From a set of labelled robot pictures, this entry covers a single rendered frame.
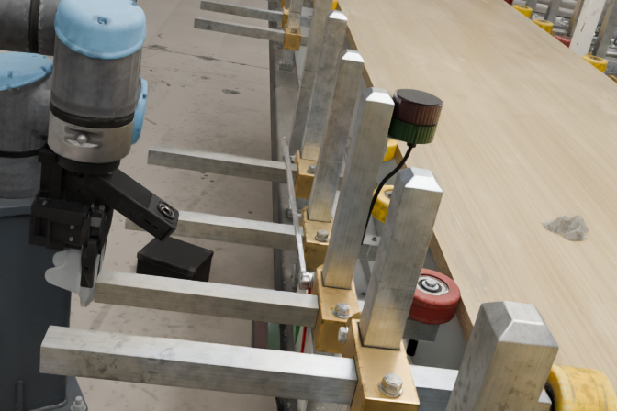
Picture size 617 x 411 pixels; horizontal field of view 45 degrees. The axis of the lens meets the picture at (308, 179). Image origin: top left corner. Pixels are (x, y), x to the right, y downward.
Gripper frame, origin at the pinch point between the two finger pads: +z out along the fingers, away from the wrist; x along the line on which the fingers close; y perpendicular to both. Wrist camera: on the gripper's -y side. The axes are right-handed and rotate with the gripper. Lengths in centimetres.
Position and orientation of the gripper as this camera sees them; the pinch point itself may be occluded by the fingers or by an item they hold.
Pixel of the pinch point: (92, 297)
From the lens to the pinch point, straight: 98.1
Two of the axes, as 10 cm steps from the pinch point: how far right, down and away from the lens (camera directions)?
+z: -2.1, 8.9, 4.1
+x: 0.4, 4.3, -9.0
